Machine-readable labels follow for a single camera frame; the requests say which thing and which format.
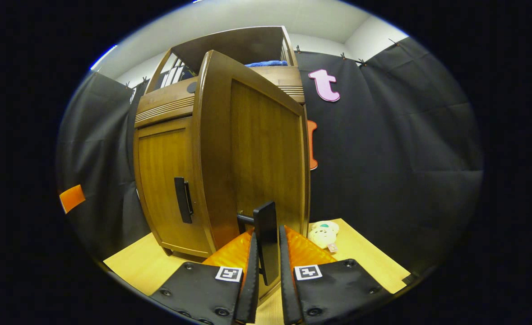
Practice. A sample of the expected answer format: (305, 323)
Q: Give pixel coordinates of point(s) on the cream plush toy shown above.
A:
(323, 234)

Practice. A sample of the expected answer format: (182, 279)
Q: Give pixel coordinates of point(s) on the black backdrop cloth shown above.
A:
(405, 158)

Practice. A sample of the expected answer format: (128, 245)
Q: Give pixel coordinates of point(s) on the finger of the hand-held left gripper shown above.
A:
(72, 198)

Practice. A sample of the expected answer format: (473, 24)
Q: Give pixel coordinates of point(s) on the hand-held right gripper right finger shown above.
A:
(288, 293)

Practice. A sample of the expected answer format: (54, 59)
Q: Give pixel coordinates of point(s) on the wooden shoe cabinet door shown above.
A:
(256, 149)
(162, 180)

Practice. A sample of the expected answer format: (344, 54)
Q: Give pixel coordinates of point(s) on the wooden double-door shoe cabinet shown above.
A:
(229, 45)

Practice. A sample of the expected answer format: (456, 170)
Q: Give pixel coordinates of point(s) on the blue folded cloth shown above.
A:
(266, 63)

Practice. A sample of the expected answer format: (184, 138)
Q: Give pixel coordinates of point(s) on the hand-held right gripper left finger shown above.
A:
(249, 293)

